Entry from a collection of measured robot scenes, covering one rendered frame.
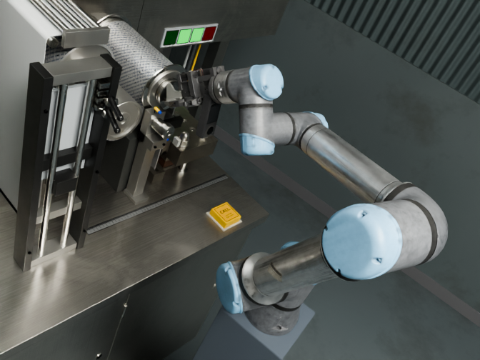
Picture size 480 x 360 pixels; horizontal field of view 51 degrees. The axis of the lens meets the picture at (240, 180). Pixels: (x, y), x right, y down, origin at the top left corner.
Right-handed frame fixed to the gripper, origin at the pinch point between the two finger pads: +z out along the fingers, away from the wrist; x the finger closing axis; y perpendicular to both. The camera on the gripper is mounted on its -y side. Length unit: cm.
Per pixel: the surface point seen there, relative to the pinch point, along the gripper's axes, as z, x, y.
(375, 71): 30, -166, -9
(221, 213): 5.5, -14.9, -35.5
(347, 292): 43, -130, -125
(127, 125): 8.6, 8.7, -3.3
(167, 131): -0.7, 3.5, -6.4
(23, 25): -1.9, 34.5, 21.8
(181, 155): 14.3, -11.6, -16.5
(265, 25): 31, -81, 20
